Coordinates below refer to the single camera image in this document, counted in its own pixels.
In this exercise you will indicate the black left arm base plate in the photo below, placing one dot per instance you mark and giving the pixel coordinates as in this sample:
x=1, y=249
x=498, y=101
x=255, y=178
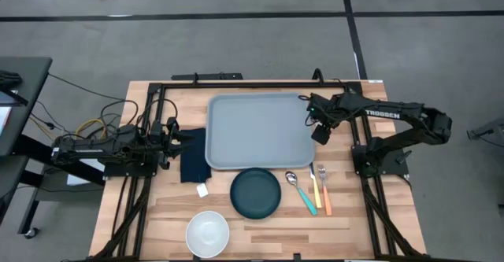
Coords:
x=130, y=171

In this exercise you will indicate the grey metal stand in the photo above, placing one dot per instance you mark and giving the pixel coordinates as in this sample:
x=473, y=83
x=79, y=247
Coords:
x=488, y=130

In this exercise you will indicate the black side desk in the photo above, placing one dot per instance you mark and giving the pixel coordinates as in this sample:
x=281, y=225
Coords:
x=23, y=97

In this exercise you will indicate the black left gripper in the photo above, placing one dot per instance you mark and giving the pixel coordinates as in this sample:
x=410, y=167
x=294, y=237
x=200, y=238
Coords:
x=165, y=136

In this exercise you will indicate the black aluminium table frame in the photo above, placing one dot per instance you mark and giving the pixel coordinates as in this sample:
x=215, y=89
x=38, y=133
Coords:
x=252, y=85

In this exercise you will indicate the dark blue cloth napkin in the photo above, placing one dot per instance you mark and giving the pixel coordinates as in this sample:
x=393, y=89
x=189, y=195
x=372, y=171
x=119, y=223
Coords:
x=195, y=163

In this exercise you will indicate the black bundled object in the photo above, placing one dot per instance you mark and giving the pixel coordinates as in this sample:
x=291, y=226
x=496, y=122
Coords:
x=10, y=79

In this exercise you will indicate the dark green plate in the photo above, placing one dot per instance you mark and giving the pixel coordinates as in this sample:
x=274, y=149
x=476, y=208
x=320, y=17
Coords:
x=256, y=193

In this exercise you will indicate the grey plastic tray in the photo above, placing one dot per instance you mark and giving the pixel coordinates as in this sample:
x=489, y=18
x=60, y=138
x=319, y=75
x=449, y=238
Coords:
x=256, y=136

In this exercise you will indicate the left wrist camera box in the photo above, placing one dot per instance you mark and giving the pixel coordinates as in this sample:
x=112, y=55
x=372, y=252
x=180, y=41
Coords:
x=164, y=161

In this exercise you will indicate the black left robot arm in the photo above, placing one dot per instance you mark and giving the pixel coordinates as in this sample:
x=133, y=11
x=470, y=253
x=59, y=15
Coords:
x=98, y=148

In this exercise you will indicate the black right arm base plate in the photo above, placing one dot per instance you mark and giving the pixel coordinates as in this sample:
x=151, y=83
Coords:
x=393, y=167

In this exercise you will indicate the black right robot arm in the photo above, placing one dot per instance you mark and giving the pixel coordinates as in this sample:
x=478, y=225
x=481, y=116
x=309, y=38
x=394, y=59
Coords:
x=393, y=112

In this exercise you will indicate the white printed paper sheet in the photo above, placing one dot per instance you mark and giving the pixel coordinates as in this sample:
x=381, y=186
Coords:
x=78, y=179

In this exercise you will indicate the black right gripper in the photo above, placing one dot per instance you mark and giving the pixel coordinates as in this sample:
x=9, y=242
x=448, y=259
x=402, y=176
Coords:
x=325, y=106

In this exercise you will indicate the desk caster wheel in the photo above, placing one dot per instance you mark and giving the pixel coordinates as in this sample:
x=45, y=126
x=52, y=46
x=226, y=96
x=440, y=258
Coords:
x=31, y=233

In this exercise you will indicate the white bowl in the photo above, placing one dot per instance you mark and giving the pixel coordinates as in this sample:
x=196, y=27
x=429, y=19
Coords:
x=207, y=234

